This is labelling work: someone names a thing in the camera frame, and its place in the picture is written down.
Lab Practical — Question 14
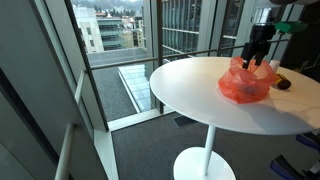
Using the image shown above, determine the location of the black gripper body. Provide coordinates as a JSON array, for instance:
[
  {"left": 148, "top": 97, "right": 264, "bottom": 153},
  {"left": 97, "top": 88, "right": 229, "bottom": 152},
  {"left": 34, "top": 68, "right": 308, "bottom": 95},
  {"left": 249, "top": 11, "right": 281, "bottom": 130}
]
[{"left": 240, "top": 22, "right": 278, "bottom": 62}]

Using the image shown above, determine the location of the orange plastic bag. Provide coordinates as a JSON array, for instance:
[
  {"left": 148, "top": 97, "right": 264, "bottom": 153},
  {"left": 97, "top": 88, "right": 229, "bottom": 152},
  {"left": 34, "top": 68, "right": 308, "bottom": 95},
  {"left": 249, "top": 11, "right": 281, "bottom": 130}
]
[{"left": 218, "top": 55, "right": 278, "bottom": 104}]

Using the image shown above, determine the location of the dark bottle with yellow label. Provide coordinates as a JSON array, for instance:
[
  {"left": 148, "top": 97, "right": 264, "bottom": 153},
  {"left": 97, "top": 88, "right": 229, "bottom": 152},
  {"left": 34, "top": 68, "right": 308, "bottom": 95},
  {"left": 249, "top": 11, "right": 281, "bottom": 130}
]
[{"left": 273, "top": 73, "right": 292, "bottom": 91}]

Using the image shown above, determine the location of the dark floor vent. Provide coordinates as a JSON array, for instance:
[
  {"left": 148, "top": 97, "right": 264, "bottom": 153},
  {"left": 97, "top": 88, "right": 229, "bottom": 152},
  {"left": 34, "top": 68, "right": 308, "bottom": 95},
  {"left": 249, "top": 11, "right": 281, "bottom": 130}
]
[{"left": 172, "top": 114, "right": 198, "bottom": 128}]

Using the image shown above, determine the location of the blue and black floor equipment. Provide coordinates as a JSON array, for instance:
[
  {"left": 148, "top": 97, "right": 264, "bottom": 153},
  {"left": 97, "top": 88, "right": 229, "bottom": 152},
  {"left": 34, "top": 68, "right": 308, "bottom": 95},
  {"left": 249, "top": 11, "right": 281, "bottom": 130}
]
[
  {"left": 295, "top": 132, "right": 320, "bottom": 151},
  {"left": 270, "top": 154, "right": 320, "bottom": 180}
]

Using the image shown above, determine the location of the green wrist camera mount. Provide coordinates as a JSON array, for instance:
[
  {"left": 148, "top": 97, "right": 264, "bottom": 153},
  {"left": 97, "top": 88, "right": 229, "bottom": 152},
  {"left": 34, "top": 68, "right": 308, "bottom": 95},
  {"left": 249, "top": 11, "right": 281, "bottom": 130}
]
[{"left": 274, "top": 20, "right": 308, "bottom": 34}]

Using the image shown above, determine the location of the white table pedestal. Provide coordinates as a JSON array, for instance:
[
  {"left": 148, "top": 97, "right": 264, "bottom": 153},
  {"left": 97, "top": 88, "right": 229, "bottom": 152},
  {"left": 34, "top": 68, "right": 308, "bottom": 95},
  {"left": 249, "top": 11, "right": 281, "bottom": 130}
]
[{"left": 173, "top": 124, "right": 237, "bottom": 180}]

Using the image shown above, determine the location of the dark metal window rail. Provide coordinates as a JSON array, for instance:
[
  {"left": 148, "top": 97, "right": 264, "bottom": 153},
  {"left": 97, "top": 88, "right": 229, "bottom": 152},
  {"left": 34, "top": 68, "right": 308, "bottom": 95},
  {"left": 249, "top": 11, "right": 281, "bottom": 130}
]
[{"left": 89, "top": 38, "right": 291, "bottom": 70}]

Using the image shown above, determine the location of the white handrail post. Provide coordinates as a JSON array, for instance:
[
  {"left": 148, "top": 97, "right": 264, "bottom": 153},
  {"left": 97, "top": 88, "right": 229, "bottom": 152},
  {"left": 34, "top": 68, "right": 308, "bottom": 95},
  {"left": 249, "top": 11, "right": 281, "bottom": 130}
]
[{"left": 54, "top": 123, "right": 76, "bottom": 180}]

